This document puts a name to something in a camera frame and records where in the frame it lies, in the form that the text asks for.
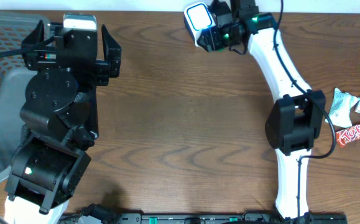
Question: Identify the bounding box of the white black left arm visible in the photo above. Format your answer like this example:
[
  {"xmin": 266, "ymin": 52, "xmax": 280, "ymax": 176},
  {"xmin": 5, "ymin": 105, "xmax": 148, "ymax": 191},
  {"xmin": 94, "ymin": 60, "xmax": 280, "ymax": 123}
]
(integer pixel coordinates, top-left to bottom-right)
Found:
[{"xmin": 4, "ymin": 15, "xmax": 122, "ymax": 223}]

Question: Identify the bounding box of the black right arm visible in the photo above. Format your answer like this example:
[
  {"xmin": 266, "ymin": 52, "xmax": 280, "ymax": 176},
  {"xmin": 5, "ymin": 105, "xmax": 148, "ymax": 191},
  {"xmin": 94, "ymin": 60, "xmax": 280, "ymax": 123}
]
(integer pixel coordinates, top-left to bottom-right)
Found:
[{"xmin": 184, "ymin": 1, "xmax": 326, "ymax": 223}]

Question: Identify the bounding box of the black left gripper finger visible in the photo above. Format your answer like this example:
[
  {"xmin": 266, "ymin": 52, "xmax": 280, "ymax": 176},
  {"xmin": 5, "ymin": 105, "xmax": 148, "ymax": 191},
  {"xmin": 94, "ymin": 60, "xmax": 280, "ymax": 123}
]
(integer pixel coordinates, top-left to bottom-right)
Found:
[
  {"xmin": 21, "ymin": 20, "xmax": 44, "ymax": 47},
  {"xmin": 101, "ymin": 25, "xmax": 122, "ymax": 77}
]

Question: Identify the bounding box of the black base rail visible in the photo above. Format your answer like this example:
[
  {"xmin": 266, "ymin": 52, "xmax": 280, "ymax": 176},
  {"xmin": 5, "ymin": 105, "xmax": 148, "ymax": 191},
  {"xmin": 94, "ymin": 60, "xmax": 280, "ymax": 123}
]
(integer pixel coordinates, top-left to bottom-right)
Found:
[{"xmin": 60, "ymin": 212, "xmax": 348, "ymax": 224}]

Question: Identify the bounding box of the grey plastic basket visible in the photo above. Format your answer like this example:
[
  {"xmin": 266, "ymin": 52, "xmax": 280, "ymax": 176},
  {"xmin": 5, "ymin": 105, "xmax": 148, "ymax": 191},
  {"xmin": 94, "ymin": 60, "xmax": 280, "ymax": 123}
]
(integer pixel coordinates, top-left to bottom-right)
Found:
[{"xmin": 0, "ymin": 12, "xmax": 50, "ymax": 182}]

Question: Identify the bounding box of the red chocolate wafer pack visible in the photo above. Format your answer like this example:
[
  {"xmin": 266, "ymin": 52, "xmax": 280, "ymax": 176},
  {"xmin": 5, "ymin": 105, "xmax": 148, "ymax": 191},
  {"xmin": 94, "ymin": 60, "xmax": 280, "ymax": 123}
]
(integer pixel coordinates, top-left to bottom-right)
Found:
[{"xmin": 336, "ymin": 124, "xmax": 360, "ymax": 147}]

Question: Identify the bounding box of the mint wet wipes pack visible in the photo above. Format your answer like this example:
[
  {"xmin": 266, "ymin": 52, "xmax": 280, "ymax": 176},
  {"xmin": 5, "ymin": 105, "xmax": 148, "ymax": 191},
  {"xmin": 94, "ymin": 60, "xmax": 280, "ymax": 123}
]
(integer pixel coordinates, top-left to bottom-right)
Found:
[{"xmin": 328, "ymin": 88, "xmax": 360, "ymax": 128}]

